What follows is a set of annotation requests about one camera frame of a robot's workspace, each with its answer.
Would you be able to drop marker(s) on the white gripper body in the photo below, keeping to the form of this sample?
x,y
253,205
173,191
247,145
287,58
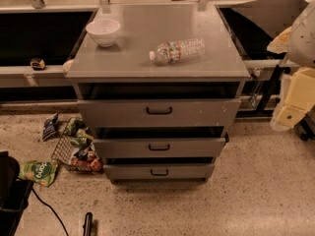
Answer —
x,y
303,42

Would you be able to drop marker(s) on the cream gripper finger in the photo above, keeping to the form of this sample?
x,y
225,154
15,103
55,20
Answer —
x,y
285,118
280,43

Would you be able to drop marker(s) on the grey top drawer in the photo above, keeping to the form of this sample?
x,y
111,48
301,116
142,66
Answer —
x,y
113,105

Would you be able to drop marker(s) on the grey drawer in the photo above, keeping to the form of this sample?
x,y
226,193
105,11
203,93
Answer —
x,y
160,142
117,169
113,105

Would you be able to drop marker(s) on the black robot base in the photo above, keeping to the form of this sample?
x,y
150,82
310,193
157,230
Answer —
x,y
14,194

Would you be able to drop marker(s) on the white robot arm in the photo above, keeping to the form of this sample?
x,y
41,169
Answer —
x,y
301,46

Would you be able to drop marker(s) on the grey middle drawer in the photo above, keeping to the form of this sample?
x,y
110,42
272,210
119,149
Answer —
x,y
160,142

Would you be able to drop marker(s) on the grey drawer cabinet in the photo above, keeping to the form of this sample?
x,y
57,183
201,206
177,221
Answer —
x,y
143,29

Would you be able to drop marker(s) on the grey bottom drawer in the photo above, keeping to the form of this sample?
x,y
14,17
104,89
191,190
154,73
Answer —
x,y
117,169

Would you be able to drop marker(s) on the clear plastic water bottle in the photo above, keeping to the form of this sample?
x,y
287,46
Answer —
x,y
172,51

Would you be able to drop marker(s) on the white ceramic bowl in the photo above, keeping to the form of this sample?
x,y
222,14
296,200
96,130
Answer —
x,y
103,32

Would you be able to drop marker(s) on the red snack bag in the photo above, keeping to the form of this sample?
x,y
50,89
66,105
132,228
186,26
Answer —
x,y
94,165

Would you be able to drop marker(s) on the green chip bag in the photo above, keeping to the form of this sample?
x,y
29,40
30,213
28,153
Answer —
x,y
78,133

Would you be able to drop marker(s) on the blue snack bag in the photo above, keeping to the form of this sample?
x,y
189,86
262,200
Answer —
x,y
49,127

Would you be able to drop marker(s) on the yellow tape measure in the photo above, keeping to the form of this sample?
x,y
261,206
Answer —
x,y
37,64

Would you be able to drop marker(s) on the green snack bag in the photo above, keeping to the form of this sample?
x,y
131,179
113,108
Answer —
x,y
40,172

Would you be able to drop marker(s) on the wire mesh basket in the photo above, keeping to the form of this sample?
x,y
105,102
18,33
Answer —
x,y
64,151

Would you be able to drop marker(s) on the black handle object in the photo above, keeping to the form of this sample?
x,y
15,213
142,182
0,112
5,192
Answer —
x,y
88,224

